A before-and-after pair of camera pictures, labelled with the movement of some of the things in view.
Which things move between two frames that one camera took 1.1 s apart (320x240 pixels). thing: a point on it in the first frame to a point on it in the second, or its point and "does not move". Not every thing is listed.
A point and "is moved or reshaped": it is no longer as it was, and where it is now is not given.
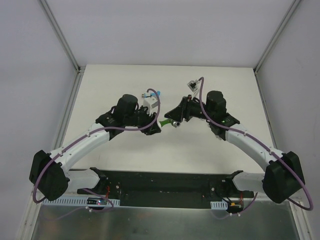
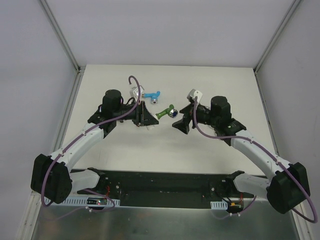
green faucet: [175, 123] is moved or reshaped
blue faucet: [146, 95] does not move
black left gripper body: [146, 119] does not move
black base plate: [168, 190] does not move
